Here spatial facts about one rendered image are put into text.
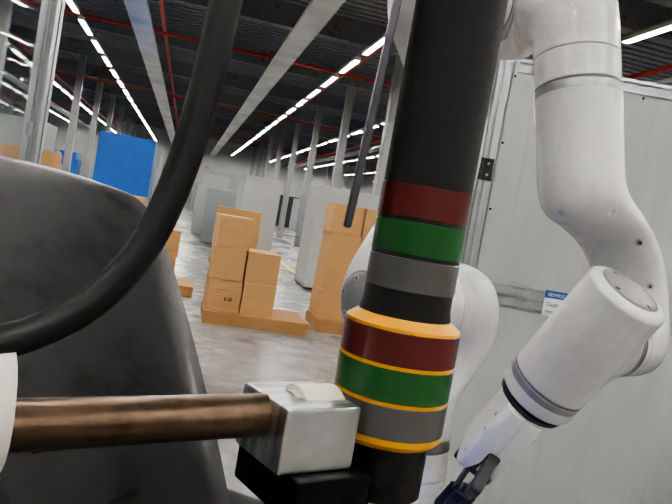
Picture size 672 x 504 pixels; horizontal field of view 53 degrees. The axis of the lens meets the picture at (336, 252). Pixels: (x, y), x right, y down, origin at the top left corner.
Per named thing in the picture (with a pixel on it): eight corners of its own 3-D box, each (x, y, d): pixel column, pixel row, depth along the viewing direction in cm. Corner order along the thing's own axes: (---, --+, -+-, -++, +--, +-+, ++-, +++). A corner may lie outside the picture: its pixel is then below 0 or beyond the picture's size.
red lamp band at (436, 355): (390, 372, 22) (397, 336, 22) (317, 339, 26) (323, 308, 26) (479, 372, 25) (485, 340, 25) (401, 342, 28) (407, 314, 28)
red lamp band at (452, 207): (419, 219, 23) (425, 183, 22) (359, 209, 25) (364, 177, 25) (485, 231, 25) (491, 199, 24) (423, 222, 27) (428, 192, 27)
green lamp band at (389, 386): (383, 410, 22) (390, 374, 22) (311, 372, 26) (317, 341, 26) (472, 406, 25) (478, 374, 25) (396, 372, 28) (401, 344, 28)
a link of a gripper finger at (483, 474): (502, 427, 75) (475, 456, 78) (485, 471, 68) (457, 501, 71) (511, 434, 74) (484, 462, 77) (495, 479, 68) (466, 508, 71)
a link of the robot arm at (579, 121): (600, 123, 82) (609, 374, 78) (516, 93, 73) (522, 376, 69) (673, 103, 75) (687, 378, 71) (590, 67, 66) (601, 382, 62)
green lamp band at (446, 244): (412, 257, 23) (418, 221, 23) (353, 243, 25) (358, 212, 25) (479, 266, 25) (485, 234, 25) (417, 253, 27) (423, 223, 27)
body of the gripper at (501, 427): (517, 350, 77) (465, 412, 83) (500, 394, 69) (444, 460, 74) (573, 389, 76) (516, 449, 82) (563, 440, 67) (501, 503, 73)
